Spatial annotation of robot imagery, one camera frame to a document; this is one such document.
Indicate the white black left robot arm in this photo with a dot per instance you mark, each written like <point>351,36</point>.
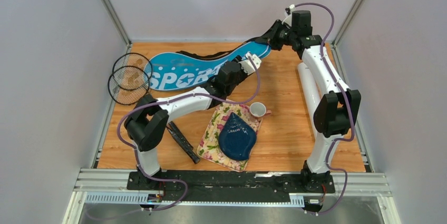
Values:
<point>143,127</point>

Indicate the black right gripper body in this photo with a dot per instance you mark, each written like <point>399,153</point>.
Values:
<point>283,35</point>

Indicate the black badminton racket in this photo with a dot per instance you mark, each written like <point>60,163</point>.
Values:
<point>134,59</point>
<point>129,84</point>

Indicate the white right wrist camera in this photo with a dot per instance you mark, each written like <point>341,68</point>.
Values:
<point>288,14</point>

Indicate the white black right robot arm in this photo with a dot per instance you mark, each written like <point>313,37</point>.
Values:
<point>331,103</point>

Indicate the aluminium frame rail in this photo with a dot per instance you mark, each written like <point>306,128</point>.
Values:
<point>109,185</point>

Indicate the black badminton racket upper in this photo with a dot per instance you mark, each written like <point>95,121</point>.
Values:
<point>134,59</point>

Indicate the blue leaf-shaped plate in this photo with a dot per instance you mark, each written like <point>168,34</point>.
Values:
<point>237,138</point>

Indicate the floral ceramic cup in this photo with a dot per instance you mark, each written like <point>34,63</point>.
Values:
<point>258,111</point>

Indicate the floral rectangular tray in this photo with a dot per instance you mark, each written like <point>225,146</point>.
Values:
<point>208,147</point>

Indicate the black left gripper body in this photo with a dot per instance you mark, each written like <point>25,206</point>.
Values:
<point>242,75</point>

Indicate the grey shuttlecock tube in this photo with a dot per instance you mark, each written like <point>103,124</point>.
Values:
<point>310,89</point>

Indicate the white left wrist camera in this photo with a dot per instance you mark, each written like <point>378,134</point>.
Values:
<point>251,64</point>

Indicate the black badminton racket lower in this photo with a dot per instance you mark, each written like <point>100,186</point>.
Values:
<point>129,84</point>

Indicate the blue sport racket bag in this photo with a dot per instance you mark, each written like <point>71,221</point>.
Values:
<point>171,71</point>

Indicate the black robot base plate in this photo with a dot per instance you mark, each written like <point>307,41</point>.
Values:
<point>226,186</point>

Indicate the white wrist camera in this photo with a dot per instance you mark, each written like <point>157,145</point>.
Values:
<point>251,64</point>
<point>288,14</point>

